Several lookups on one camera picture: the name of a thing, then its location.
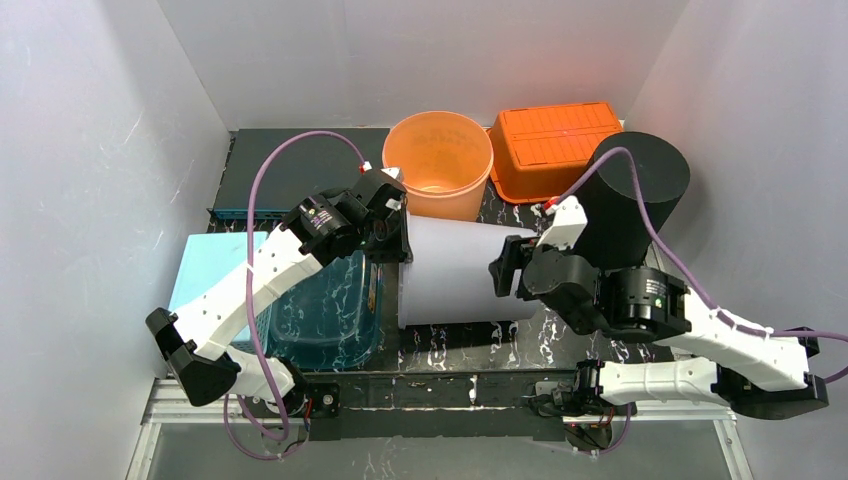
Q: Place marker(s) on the black plastic bucket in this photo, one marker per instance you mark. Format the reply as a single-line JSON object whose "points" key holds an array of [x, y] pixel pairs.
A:
{"points": [[615, 236]]}

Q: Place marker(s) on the orange plastic tray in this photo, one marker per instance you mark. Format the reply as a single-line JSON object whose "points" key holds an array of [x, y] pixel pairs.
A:
{"points": [[539, 152]]}

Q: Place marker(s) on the dark teal transparent container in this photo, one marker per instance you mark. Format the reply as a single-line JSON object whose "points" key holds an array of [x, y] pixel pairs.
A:
{"points": [[331, 320]]}

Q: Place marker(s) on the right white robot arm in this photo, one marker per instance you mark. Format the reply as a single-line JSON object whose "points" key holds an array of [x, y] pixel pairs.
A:
{"points": [[733, 363]]}

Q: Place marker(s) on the light blue perforated basket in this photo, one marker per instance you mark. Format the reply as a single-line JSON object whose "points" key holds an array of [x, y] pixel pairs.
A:
{"points": [[206, 259]]}

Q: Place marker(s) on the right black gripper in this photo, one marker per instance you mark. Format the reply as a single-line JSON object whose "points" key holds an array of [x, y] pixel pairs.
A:
{"points": [[520, 269]]}

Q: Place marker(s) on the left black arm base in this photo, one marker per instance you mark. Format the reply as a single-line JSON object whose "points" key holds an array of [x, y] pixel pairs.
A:
{"points": [[306, 401]]}

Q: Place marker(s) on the dark blue network switch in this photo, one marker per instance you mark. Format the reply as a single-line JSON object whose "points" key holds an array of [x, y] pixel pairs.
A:
{"points": [[309, 166]]}

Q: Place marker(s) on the grey lavender plastic bucket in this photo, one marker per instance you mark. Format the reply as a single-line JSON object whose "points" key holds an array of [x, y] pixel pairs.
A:
{"points": [[448, 281]]}

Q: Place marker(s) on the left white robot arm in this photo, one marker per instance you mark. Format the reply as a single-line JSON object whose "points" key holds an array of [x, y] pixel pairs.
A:
{"points": [[195, 340]]}

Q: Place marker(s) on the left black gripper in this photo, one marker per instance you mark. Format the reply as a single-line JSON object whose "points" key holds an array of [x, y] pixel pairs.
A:
{"points": [[402, 234]]}

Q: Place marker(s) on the aluminium frame rail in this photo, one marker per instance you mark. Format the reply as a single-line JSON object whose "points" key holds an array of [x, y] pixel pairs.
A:
{"points": [[443, 401]]}

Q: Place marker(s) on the tan bucket with black liner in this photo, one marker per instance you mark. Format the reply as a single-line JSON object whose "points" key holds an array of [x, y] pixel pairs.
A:
{"points": [[445, 159]]}

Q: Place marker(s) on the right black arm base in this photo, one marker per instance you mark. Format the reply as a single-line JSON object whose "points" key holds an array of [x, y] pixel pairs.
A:
{"points": [[608, 423]]}

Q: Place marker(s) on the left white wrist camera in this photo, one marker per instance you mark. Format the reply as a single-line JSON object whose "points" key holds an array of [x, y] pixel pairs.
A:
{"points": [[392, 172]]}

